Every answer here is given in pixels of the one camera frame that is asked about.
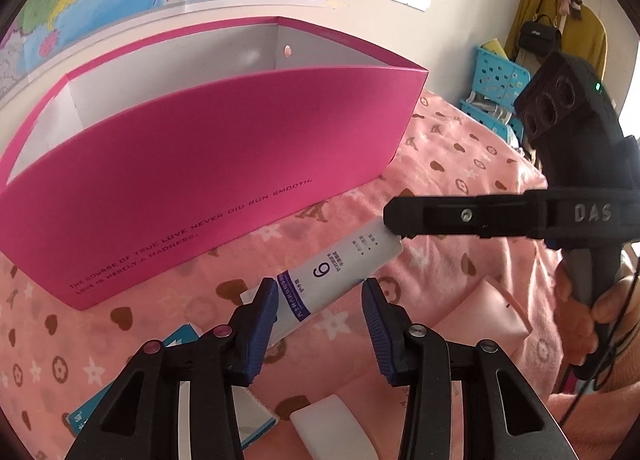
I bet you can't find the small white purple-label tube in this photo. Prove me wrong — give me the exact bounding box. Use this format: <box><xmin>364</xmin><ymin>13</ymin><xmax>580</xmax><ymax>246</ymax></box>
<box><xmin>240</xmin><ymin>225</ymin><xmax>403</xmax><ymax>348</ymax></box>

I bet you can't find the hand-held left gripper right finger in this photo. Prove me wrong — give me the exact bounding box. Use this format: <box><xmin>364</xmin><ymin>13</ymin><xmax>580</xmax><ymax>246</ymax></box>
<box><xmin>361</xmin><ymin>278</ymin><xmax>576</xmax><ymax>460</ymax></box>

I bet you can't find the black cable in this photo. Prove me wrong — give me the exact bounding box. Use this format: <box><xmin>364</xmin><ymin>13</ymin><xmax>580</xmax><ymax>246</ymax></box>
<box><xmin>557</xmin><ymin>250</ymin><xmax>640</xmax><ymax>428</ymax></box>

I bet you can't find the black handbag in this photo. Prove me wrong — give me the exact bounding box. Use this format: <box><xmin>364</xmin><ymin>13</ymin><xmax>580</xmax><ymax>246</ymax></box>
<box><xmin>517</xmin><ymin>15</ymin><xmax>563</xmax><ymax>57</ymax></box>

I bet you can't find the pink cardboard box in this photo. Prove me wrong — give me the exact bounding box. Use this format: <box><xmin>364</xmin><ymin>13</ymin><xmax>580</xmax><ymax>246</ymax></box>
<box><xmin>0</xmin><ymin>16</ymin><xmax>430</xmax><ymax>312</ymax></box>

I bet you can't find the person's right hand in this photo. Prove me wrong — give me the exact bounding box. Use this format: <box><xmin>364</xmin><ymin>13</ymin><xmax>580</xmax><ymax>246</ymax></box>
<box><xmin>552</xmin><ymin>265</ymin><xmax>640</xmax><ymax>391</ymax></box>

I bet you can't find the person's right forearm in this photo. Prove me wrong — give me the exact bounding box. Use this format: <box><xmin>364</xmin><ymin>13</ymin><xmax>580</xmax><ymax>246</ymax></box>
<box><xmin>547</xmin><ymin>335</ymin><xmax>640</xmax><ymax>460</ymax></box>

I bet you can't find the pink printed blanket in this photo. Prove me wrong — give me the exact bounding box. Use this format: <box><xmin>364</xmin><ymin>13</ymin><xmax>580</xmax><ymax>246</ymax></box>
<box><xmin>0</xmin><ymin>90</ymin><xmax>640</xmax><ymax>460</ymax></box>

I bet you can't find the blue plastic basket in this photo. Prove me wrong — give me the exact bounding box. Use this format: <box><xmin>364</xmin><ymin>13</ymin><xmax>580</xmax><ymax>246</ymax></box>
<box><xmin>460</xmin><ymin>99</ymin><xmax>526</xmax><ymax>142</ymax></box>
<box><xmin>472</xmin><ymin>44</ymin><xmax>532</xmax><ymax>106</ymax></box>

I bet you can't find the yellow coat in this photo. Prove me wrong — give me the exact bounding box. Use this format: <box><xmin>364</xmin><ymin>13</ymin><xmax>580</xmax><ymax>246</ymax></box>
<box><xmin>502</xmin><ymin>0</ymin><xmax>608</xmax><ymax>91</ymax></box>

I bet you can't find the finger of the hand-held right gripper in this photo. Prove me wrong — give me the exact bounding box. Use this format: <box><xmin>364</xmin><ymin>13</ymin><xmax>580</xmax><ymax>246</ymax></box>
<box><xmin>383</xmin><ymin>192</ymin><xmax>551</xmax><ymax>241</ymax></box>

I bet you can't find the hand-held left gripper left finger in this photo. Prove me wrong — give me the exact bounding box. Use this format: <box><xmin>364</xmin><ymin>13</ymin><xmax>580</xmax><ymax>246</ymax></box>
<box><xmin>65</xmin><ymin>277</ymin><xmax>280</xmax><ymax>460</ymax></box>

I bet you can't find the blue white medicine box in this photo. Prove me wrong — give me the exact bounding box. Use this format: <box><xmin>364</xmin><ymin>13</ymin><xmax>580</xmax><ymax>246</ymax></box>
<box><xmin>62</xmin><ymin>322</ymin><xmax>280</xmax><ymax>451</ymax></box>

